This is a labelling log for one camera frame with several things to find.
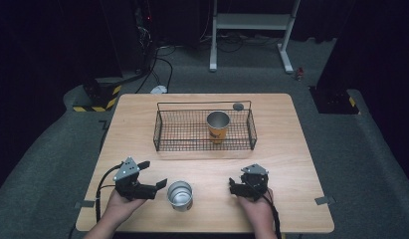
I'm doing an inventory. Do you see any silver metal cup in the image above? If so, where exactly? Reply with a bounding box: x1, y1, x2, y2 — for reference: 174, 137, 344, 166
166, 180, 194, 213

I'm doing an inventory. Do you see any black stand base yellow mark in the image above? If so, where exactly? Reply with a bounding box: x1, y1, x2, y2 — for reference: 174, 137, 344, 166
308, 85, 361, 116

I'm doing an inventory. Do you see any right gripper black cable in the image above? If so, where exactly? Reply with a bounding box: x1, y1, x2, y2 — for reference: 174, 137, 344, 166
262, 193, 284, 239

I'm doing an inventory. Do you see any person's right hand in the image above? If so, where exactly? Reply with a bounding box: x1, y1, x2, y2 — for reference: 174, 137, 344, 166
236, 188, 277, 231

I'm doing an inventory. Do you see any dark equipment rack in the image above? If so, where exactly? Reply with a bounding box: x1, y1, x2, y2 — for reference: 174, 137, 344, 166
131, 0, 160, 75

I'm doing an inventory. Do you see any person's left hand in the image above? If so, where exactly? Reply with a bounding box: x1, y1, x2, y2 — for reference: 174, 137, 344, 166
104, 188, 147, 227

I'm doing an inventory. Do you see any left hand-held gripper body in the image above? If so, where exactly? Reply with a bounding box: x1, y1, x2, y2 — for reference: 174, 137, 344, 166
111, 156, 159, 202

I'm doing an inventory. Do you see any white metal stand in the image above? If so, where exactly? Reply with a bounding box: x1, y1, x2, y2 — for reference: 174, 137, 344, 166
209, 0, 302, 75

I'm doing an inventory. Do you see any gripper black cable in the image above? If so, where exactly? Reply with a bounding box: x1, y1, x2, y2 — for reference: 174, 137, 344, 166
95, 163, 124, 224
262, 193, 284, 239

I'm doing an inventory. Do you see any black floor cable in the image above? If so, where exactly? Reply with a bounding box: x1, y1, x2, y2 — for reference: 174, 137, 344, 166
135, 46, 177, 95

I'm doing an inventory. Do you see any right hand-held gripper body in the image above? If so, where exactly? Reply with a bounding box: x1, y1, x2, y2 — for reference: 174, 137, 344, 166
234, 162, 270, 202

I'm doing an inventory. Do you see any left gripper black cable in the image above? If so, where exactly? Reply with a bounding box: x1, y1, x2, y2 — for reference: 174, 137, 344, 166
95, 163, 124, 224

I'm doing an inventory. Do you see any orange paper cup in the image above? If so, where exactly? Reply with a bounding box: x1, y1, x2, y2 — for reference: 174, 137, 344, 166
206, 111, 231, 144

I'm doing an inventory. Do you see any black wire basket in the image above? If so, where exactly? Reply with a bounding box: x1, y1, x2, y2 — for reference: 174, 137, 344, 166
152, 100, 259, 152

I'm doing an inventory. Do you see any bundle of dark cables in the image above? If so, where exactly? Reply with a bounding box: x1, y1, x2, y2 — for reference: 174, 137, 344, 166
199, 30, 284, 54

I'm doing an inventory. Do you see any grey tape strip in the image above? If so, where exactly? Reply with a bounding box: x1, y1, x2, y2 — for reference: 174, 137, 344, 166
75, 199, 97, 209
313, 195, 336, 206

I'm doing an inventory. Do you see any black yellow striped stand base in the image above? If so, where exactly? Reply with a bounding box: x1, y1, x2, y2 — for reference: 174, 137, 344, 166
72, 78, 122, 113

